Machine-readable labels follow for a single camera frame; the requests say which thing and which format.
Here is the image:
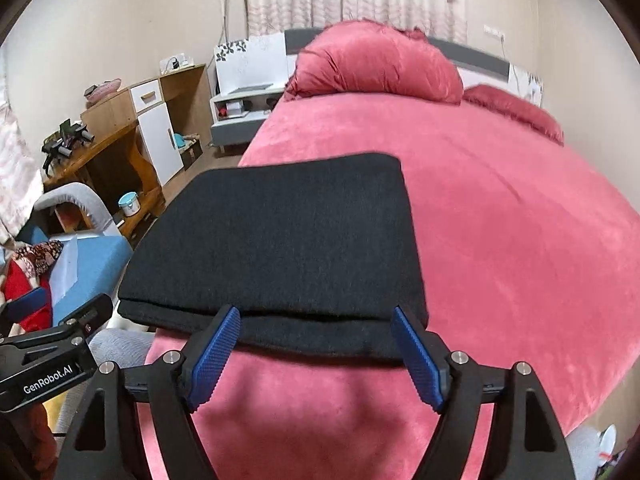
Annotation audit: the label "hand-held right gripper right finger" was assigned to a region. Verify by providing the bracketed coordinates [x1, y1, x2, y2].
[390, 306, 576, 480]

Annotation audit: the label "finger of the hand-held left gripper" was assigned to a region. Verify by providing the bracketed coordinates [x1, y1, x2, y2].
[0, 287, 49, 333]
[52, 294, 115, 334]

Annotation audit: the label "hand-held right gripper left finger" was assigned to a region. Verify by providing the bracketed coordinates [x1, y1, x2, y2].
[52, 304, 242, 480]

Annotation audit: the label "black knit garment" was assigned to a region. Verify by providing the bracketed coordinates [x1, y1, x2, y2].
[116, 152, 430, 367]

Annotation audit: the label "red cloth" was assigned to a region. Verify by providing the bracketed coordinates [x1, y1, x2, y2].
[0, 260, 53, 333]

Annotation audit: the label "grey cloth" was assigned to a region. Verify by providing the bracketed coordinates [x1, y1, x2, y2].
[45, 329, 157, 436]

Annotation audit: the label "floral patterned cloth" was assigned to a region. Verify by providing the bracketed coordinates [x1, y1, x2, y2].
[10, 240, 64, 279]

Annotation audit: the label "grey chair armrest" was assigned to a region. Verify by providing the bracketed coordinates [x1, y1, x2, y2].
[32, 182, 121, 238]

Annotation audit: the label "teal lid tin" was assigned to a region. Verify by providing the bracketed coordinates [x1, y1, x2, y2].
[118, 191, 141, 218]

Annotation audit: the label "bed with pink sheet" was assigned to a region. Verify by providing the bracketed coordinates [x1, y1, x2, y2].
[142, 87, 640, 480]

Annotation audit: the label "black green devices on desk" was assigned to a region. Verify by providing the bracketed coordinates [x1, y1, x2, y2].
[42, 119, 96, 171]

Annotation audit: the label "wooden cabinet with white door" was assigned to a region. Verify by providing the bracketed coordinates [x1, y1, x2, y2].
[80, 63, 213, 188]

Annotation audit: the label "pink item on cabinet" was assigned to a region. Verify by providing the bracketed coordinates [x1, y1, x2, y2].
[84, 78, 124, 108]

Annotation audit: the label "white grey nightstand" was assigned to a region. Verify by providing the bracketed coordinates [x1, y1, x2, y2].
[209, 85, 286, 156]

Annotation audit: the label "pink pillow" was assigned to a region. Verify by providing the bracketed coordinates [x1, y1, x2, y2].
[462, 84, 566, 147]

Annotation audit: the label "white grey headboard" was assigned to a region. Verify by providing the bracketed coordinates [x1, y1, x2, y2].
[214, 27, 545, 111]

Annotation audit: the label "large red pillow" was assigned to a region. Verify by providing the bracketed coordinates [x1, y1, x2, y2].
[285, 19, 463, 106]

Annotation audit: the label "air conditioner cable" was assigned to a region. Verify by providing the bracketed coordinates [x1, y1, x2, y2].
[217, 0, 237, 45]

